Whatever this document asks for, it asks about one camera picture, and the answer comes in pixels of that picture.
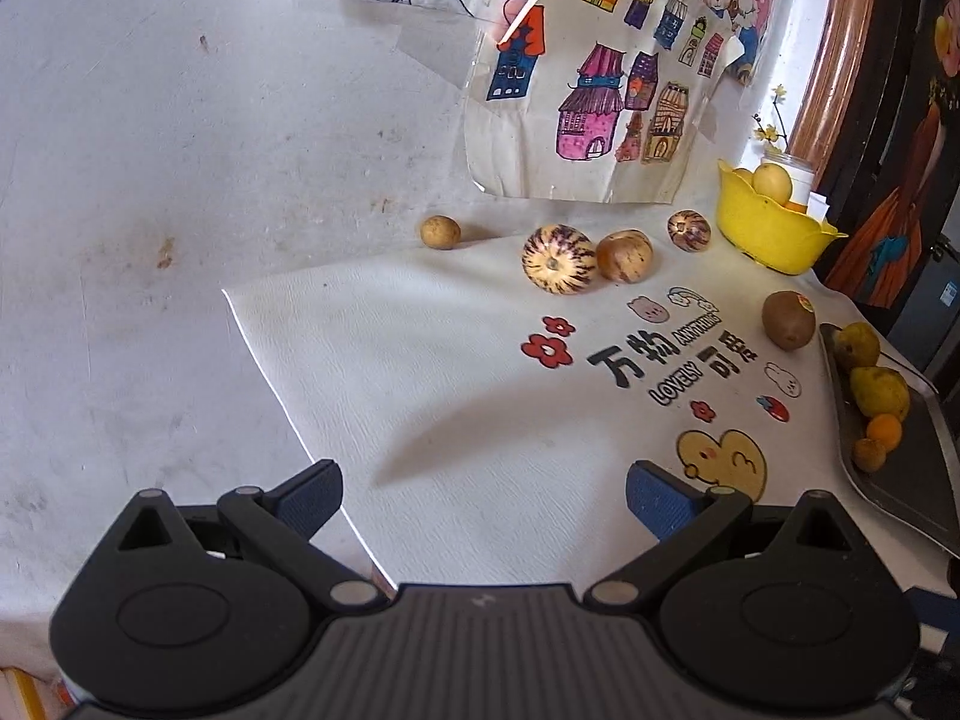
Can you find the brown wooden door frame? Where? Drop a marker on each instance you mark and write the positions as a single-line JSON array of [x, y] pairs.
[[840, 37]]

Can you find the orange dress door painting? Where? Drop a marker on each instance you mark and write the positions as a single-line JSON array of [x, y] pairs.
[[900, 217]]

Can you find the white purple-striped pepino melon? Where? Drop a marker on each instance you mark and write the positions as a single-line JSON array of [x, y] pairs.
[[559, 259]]

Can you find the grey-blue appliance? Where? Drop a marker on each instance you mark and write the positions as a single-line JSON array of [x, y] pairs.
[[945, 300]]

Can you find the coloured houses wall drawing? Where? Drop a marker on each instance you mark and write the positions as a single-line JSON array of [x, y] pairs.
[[585, 120]]

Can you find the white printed table mat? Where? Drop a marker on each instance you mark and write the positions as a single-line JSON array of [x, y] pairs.
[[450, 360]]

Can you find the dark wooden door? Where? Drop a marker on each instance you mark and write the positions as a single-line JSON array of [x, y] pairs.
[[900, 15]]

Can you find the yellow flower twig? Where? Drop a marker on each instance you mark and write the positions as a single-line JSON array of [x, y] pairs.
[[766, 133]]

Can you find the small purple-striped pepino melon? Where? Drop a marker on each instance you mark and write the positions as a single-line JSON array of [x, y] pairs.
[[688, 230]]

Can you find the orange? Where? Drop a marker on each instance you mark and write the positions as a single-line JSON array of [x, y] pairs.
[[885, 431]]

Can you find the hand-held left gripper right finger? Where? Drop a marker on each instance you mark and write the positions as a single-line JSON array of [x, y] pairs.
[[660, 499]]

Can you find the yellow-green pear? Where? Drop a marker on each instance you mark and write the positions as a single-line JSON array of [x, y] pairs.
[[857, 345], [879, 392]]

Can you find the pale yellow round fruit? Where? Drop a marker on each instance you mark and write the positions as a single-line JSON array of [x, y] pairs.
[[772, 181]]

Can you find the brown striped pepino melon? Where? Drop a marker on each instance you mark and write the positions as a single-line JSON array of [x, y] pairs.
[[625, 256]]

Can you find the white paper roll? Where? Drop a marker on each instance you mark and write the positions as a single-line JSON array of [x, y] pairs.
[[817, 204]]

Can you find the brown kiwi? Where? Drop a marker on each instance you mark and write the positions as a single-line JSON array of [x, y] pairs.
[[789, 320]]

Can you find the metal tray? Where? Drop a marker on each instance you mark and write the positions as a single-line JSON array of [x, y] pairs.
[[915, 480]]

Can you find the small brown round fruit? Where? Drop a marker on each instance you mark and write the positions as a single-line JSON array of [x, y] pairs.
[[870, 455], [440, 232]]

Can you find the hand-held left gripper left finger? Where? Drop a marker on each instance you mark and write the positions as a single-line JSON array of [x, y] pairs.
[[311, 496]]

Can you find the yellow plastic bowl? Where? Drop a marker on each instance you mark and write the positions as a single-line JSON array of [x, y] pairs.
[[765, 240]]

